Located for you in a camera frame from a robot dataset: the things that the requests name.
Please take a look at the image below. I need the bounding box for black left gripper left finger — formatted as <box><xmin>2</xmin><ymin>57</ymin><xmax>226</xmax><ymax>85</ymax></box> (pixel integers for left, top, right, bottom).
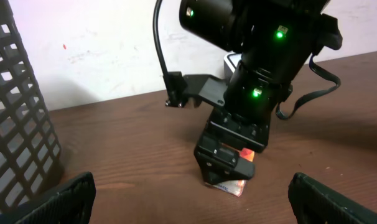
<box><xmin>0</xmin><ymin>172</ymin><xmax>96</xmax><ymax>224</ymax></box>

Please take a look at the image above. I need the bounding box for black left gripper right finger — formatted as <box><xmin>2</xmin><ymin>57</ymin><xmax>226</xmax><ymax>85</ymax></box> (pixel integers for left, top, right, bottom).
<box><xmin>288</xmin><ymin>172</ymin><xmax>377</xmax><ymax>224</ymax></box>

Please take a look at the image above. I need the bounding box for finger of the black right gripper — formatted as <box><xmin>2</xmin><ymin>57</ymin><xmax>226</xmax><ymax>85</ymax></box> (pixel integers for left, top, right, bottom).
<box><xmin>194</xmin><ymin>149</ymin><xmax>249</xmax><ymax>184</ymax></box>

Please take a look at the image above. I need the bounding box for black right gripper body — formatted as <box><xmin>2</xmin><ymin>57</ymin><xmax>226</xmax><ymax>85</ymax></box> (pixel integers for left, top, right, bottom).
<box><xmin>194</xmin><ymin>108</ymin><xmax>271</xmax><ymax>162</ymax></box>

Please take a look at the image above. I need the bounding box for orange snack packet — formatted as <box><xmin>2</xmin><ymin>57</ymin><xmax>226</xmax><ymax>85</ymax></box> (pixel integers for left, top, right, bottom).
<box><xmin>205</xmin><ymin>148</ymin><xmax>256</xmax><ymax>197</ymax></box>

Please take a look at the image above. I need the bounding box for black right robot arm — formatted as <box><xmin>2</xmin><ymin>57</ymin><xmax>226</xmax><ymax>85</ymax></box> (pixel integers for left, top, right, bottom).
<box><xmin>179</xmin><ymin>0</ymin><xmax>343</xmax><ymax>185</ymax></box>

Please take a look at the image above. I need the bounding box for white barcode scanner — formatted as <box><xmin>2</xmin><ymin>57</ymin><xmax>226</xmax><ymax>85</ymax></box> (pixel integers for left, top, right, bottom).
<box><xmin>223</xmin><ymin>52</ymin><xmax>241</xmax><ymax>81</ymax></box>

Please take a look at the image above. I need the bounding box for grey plastic basket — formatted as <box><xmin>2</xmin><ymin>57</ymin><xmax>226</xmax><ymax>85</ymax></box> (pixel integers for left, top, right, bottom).
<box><xmin>0</xmin><ymin>0</ymin><xmax>63</xmax><ymax>215</ymax></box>

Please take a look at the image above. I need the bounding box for black right camera cable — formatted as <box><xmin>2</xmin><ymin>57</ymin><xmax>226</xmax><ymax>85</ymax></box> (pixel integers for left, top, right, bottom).
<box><xmin>152</xmin><ymin>0</ymin><xmax>174</xmax><ymax>88</ymax></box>

